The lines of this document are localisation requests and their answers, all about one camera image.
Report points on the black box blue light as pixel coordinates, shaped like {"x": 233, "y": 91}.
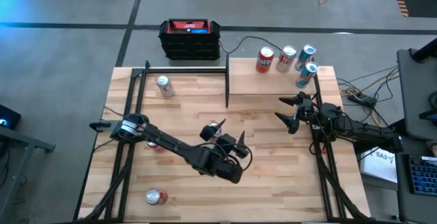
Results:
{"x": 8, "y": 118}

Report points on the black portable power station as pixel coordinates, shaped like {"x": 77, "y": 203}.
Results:
{"x": 189, "y": 43}

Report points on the black power strip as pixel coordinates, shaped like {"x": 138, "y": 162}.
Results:
{"x": 362, "y": 99}

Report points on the black clamp knob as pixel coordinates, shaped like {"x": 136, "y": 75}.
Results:
{"x": 99, "y": 126}

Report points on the white paper sheet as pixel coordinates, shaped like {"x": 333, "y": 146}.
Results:
{"x": 379, "y": 166}

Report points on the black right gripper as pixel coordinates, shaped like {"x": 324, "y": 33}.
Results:
{"x": 310, "y": 113}

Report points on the grey cart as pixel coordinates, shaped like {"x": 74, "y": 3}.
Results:
{"x": 416, "y": 91}

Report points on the blue backlit keyboard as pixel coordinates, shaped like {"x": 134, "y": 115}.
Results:
{"x": 425, "y": 176}

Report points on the red Fanta strawberry soda can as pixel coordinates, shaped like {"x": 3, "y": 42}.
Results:
{"x": 154, "y": 146}
{"x": 264, "y": 60}

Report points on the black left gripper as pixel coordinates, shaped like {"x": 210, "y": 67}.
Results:
{"x": 227, "y": 145}

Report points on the grey metal stand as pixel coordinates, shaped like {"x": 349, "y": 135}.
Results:
{"x": 20, "y": 138}

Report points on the silver Diet Coke can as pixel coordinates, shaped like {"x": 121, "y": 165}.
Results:
{"x": 166, "y": 86}
{"x": 286, "y": 59}

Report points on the teal Red Bull can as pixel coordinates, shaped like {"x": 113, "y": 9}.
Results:
{"x": 305, "y": 58}
{"x": 306, "y": 75}

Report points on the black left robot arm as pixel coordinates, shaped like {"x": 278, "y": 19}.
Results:
{"x": 170, "y": 145}

